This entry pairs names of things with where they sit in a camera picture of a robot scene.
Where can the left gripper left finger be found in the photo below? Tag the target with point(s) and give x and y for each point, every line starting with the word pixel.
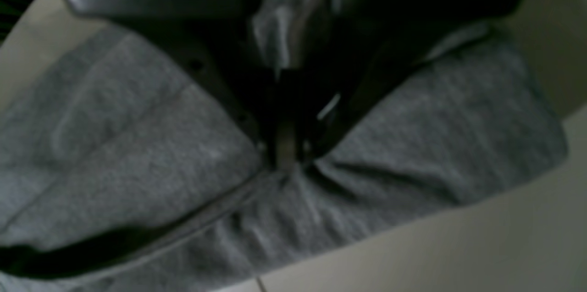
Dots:
pixel 213 41

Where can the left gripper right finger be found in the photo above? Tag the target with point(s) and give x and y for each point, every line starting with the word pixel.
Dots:
pixel 371 48

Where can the grey T-shirt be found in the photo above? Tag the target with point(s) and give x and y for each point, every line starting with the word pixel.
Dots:
pixel 119 173

